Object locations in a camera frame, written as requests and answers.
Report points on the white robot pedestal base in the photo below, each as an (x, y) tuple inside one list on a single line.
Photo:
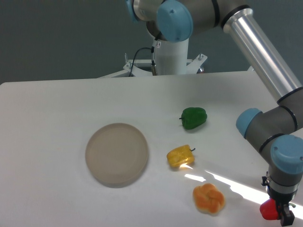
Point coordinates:
[(186, 57)]

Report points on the red pepper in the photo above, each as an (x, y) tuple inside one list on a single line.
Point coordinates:
[(268, 210)]

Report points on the braided bread roll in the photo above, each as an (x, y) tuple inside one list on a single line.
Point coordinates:
[(208, 199)]

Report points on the green pepper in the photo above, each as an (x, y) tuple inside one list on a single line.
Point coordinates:
[(193, 117)]

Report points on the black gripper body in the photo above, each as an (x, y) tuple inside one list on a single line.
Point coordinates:
[(279, 193)]

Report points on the yellow pepper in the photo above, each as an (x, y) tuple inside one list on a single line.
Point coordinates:
[(181, 155)]

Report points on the beige round plate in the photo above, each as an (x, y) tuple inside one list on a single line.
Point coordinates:
[(117, 154)]

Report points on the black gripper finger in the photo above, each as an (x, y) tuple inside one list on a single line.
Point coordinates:
[(285, 215)]

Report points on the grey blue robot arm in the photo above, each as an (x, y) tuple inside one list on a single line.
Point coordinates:
[(271, 134)]

